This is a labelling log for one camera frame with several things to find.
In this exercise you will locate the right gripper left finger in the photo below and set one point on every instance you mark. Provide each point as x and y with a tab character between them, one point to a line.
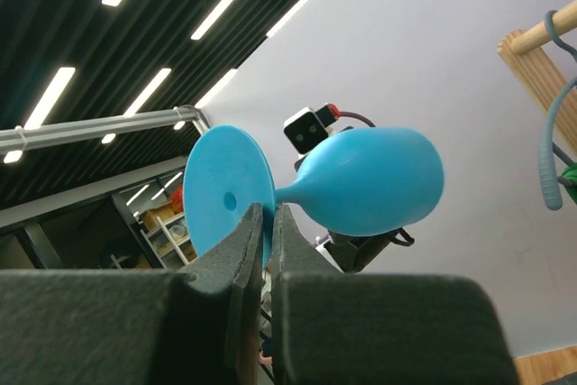
199	325

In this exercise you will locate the grey clothes hanger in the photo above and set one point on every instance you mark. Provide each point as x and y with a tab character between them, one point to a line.
548	177

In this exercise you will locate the green tank top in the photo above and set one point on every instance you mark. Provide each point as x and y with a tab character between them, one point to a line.
569	181

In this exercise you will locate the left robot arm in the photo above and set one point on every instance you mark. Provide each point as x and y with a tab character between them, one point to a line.
351	254

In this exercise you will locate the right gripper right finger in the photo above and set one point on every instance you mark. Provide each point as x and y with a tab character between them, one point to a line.
330	327

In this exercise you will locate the blue wine glass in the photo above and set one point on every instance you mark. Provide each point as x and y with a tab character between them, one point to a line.
360	182

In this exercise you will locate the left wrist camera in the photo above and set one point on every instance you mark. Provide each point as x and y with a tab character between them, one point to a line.
308	127

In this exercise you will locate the wooden clothes rack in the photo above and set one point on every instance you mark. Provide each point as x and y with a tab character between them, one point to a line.
522	52

